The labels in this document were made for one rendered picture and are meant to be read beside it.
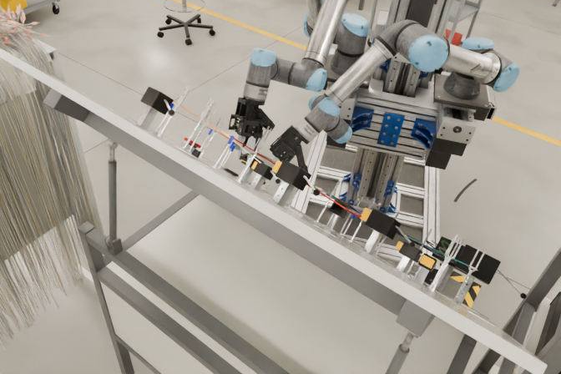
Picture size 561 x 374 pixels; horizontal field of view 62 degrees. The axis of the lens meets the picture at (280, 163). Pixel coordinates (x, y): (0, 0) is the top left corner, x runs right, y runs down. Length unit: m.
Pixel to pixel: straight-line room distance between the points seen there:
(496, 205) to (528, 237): 0.29
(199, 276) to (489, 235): 2.09
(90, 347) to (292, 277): 1.20
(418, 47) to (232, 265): 0.97
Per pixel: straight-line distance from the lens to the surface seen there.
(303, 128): 1.60
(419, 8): 2.07
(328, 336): 1.59
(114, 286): 1.71
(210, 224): 1.85
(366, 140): 2.25
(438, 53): 1.66
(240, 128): 1.47
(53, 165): 1.82
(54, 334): 2.64
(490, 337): 0.69
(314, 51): 1.54
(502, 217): 3.45
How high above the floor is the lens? 2.17
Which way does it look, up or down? 40 degrees down
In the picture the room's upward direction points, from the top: 5 degrees clockwise
